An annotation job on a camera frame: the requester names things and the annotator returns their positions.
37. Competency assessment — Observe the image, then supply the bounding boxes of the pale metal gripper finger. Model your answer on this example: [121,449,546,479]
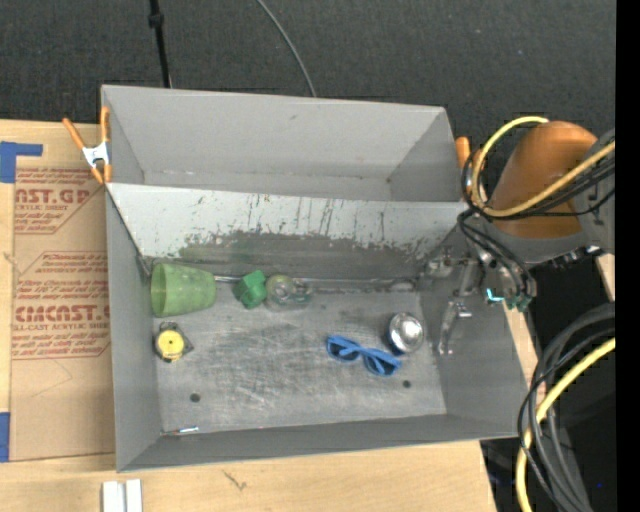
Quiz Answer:
[423,253,472,278]
[437,300,474,357]

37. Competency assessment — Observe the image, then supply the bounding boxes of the blue sunglasses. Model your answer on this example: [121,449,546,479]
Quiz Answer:
[325,334,404,378]

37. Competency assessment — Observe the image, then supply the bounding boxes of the grey metal bin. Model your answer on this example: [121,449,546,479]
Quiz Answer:
[99,83,531,474]

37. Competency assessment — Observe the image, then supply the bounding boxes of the clear glass jar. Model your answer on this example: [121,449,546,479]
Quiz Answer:
[264,273,314,312]

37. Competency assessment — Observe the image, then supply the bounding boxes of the green toy block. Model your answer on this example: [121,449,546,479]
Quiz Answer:
[232,269,268,310]

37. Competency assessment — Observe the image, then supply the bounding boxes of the green plastic cup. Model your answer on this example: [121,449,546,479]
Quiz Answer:
[150,262,218,319]

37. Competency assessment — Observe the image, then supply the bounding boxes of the yellow and black tape measure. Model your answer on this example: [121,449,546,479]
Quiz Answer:
[152,321,196,364]

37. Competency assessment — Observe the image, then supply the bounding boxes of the brown cardboard board red print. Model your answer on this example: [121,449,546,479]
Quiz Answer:
[0,118,118,464]

